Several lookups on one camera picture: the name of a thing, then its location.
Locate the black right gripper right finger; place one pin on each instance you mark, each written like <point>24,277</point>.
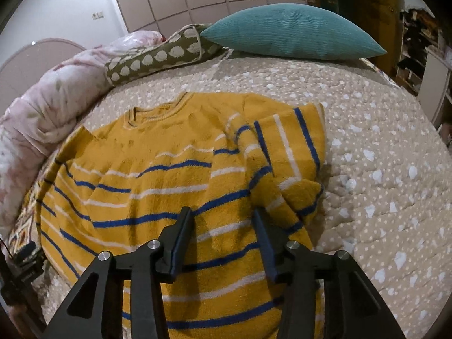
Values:
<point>353,307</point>

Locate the teal corduroy pillow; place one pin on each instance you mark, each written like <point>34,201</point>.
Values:
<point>293,31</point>

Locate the beige dotted quilt bedspread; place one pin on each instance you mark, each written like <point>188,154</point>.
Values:
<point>388,173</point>

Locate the wooden door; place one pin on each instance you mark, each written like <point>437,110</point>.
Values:
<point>380,19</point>

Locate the pink rounded headboard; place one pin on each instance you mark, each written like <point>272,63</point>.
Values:
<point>26,67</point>

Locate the olive dotted bolster pillow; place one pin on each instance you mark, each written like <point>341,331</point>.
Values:
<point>184,47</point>

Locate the yellow striped knit sweater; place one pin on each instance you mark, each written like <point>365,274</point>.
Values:
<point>220,154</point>

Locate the geometric patterned fleece blanket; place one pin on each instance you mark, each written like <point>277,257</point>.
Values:
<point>25,229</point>

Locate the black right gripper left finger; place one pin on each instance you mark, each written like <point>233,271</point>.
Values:
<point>94,306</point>

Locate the pink floral fleece blanket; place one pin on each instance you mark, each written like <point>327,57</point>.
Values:
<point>36,122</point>

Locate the white shelf cabinet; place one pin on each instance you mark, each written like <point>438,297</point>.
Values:
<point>424,67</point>

